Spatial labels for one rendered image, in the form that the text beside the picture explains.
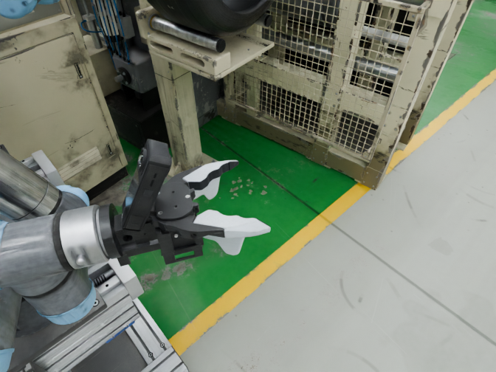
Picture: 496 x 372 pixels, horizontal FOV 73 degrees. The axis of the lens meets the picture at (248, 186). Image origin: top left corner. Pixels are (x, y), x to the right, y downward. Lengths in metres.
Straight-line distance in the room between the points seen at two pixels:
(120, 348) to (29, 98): 1.03
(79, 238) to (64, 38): 1.28
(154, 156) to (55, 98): 1.33
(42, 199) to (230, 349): 1.06
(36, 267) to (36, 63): 1.23
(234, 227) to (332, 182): 1.64
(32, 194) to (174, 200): 0.22
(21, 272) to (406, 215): 1.78
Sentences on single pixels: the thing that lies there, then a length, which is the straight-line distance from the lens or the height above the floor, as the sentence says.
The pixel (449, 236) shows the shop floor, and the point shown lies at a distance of 1.99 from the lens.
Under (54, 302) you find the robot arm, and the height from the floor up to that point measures 0.97.
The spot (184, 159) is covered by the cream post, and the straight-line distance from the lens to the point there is 1.93.
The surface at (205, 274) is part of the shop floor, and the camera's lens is 1.60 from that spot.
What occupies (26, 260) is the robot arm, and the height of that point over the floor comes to 1.06.
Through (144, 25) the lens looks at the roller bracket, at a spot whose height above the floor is 0.90.
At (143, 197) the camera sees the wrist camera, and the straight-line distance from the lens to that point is 0.40.
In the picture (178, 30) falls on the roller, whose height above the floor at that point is 0.91.
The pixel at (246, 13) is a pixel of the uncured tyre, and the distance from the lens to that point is 1.28.
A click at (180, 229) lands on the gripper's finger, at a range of 0.41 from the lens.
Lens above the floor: 1.40
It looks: 46 degrees down
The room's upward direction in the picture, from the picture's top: straight up
